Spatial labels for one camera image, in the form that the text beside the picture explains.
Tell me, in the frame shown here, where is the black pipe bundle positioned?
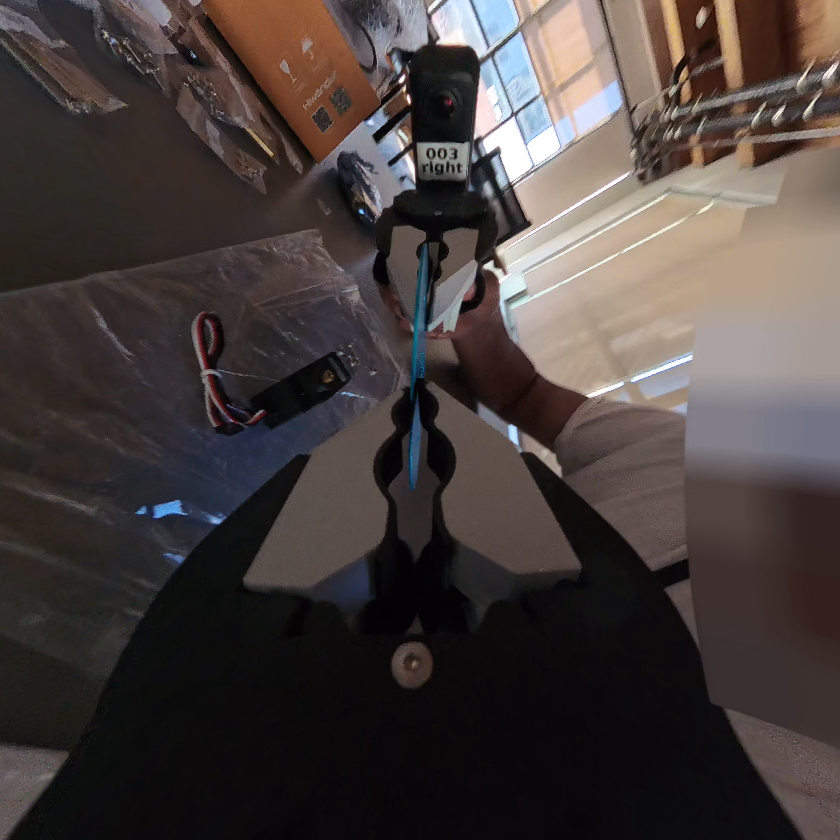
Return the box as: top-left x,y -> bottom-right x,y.
630,58 -> 840,179

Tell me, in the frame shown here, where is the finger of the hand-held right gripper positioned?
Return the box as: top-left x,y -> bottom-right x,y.
428,225 -> 483,333
384,224 -> 431,329

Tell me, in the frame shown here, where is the large paned window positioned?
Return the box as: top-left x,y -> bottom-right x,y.
427,0 -> 626,186

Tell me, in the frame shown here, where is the orange cardboard box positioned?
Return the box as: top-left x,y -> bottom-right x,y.
203,0 -> 383,163

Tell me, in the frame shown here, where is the small dark plastic bag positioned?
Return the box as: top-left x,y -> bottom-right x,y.
336,151 -> 384,228

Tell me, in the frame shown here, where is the black metal rack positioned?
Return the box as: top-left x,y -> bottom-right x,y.
469,147 -> 532,247

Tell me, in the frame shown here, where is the person's right forearm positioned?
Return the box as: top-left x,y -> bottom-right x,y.
505,371 -> 589,450

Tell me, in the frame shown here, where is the red white black servo cable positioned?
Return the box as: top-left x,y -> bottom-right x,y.
192,311 -> 268,438

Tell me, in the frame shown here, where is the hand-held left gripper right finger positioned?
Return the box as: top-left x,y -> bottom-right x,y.
420,384 -> 581,627

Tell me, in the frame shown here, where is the clear plastic bag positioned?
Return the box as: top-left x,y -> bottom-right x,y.
0,230 -> 411,657

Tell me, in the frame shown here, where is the blue round metal plate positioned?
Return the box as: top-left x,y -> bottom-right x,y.
407,241 -> 438,494

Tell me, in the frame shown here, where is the person's right hand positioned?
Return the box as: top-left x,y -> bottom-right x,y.
381,272 -> 540,413

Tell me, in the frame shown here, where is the pile of small screw bags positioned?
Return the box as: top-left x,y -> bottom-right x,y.
0,0 -> 307,195

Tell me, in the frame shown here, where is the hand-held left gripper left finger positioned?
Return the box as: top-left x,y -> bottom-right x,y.
243,390 -> 416,632

